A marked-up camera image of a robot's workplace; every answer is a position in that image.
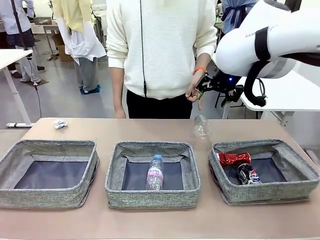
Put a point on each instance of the crushed clear plastic cup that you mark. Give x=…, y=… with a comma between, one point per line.
x=202, y=127

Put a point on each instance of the orange wrist watch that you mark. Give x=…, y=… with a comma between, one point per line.
x=199, y=70

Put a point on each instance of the person in blue shirt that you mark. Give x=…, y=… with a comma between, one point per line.
x=235, y=15

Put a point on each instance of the person in white sweater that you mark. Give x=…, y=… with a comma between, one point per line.
x=165, y=50

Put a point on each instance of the person's left hand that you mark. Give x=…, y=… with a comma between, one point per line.
x=195, y=87

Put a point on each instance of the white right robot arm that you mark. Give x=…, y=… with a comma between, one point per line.
x=260, y=37

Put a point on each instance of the crushed Pepsi can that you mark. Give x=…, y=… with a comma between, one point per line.
x=248, y=175

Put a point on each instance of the cardboard box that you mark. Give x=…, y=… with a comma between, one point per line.
x=62, y=47

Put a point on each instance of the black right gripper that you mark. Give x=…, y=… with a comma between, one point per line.
x=223, y=82

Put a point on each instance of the person's right forearm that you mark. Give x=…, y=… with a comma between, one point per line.
x=117, y=87

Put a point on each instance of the white desk with grey leg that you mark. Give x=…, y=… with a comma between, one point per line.
x=12, y=56

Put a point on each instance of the person in yellow top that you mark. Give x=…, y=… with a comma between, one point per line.
x=80, y=37

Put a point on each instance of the person's right hand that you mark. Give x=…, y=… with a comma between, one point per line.
x=120, y=113

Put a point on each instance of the pink label plastic bottle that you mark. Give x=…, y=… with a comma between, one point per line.
x=155, y=175

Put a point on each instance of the person's left forearm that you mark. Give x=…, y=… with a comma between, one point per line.
x=203, y=62

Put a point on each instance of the grey fabric basket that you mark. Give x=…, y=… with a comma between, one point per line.
x=262, y=193
x=150, y=197
x=15, y=195

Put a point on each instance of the white paper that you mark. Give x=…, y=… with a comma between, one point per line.
x=60, y=124

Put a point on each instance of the crushed red can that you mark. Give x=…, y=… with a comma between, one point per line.
x=233, y=158

